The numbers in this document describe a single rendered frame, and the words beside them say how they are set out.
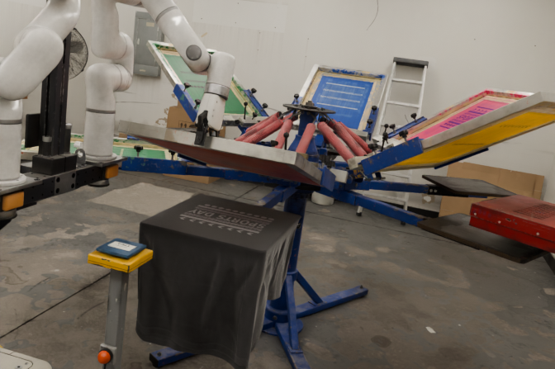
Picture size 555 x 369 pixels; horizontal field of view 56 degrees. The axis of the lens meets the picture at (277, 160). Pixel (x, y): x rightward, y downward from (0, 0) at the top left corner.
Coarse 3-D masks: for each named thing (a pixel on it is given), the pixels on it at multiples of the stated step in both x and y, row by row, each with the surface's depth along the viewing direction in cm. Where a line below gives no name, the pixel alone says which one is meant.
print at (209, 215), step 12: (204, 204) 206; (180, 216) 186; (192, 216) 188; (204, 216) 190; (216, 216) 192; (228, 216) 194; (240, 216) 196; (252, 216) 198; (264, 216) 200; (228, 228) 181; (240, 228) 183; (252, 228) 185
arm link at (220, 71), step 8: (216, 56) 158; (224, 56) 158; (232, 56) 159; (216, 64) 158; (224, 64) 158; (232, 64) 159; (192, 72) 163; (200, 72) 161; (208, 72) 160; (216, 72) 157; (224, 72) 158; (232, 72) 160; (208, 80) 159; (216, 80) 157; (224, 80) 158
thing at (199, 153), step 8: (136, 136) 169; (160, 144) 183; (168, 144) 175; (176, 144) 168; (184, 152) 195; (192, 152) 186; (200, 152) 178; (208, 152) 171; (208, 160) 213; (216, 160) 203; (224, 160) 194; (240, 168) 223; (248, 168) 212
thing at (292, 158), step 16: (128, 128) 164; (144, 128) 163; (160, 128) 162; (192, 144) 158; (208, 144) 157; (224, 144) 156; (240, 144) 155; (256, 144) 154; (272, 160) 152; (288, 160) 151; (304, 160) 162; (320, 176) 196
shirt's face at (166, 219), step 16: (176, 208) 195; (240, 208) 207; (256, 208) 210; (160, 224) 176; (176, 224) 178; (192, 224) 180; (272, 224) 192; (288, 224) 195; (224, 240) 168; (240, 240) 171; (256, 240) 173; (272, 240) 175
